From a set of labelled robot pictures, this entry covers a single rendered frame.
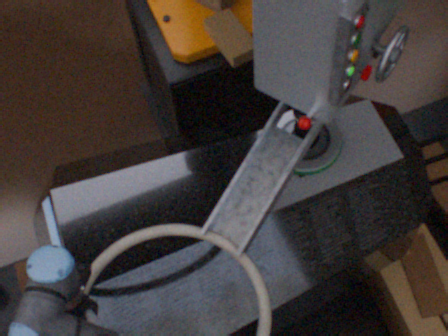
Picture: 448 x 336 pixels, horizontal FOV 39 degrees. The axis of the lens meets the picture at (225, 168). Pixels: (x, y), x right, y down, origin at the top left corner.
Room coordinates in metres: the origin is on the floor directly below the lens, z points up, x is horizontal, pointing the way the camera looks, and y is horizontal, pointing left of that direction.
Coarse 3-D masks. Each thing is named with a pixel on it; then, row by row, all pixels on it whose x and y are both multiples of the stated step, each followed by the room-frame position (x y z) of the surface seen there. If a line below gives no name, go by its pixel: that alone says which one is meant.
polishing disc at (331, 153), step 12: (288, 120) 1.06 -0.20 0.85; (324, 132) 1.01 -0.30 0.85; (336, 132) 1.00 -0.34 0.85; (324, 144) 0.97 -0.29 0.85; (336, 144) 0.96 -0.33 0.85; (312, 156) 0.93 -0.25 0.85; (324, 156) 0.93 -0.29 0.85; (336, 156) 0.93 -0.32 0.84; (300, 168) 0.90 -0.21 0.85; (312, 168) 0.89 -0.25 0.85
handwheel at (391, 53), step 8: (400, 32) 0.99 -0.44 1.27; (408, 32) 1.03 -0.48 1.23; (392, 40) 0.97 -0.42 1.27; (400, 40) 1.01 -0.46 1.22; (376, 48) 1.01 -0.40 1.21; (384, 48) 1.00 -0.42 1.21; (392, 48) 0.96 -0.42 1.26; (400, 48) 1.00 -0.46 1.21; (384, 56) 0.95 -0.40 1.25; (392, 56) 0.97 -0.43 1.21; (384, 64) 0.94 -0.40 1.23; (392, 64) 0.97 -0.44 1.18; (376, 72) 0.94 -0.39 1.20; (384, 72) 0.98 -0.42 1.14; (376, 80) 0.94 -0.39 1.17; (384, 80) 0.95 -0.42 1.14
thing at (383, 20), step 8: (384, 0) 1.04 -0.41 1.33; (392, 0) 1.09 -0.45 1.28; (400, 0) 1.14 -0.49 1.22; (384, 8) 1.05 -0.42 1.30; (392, 8) 1.10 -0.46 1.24; (400, 8) 1.15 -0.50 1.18; (384, 16) 1.06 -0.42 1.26; (392, 16) 1.11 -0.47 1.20; (376, 24) 1.02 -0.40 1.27; (384, 24) 1.07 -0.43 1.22; (376, 32) 1.03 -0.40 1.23; (376, 40) 1.04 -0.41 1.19
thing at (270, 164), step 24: (264, 144) 0.92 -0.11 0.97; (288, 144) 0.90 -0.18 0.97; (240, 168) 0.84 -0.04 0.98; (264, 168) 0.85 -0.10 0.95; (288, 168) 0.82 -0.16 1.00; (240, 192) 0.80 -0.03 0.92; (264, 192) 0.79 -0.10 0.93; (216, 216) 0.74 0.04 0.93; (240, 216) 0.74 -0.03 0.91; (264, 216) 0.71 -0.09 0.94; (240, 240) 0.68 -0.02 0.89
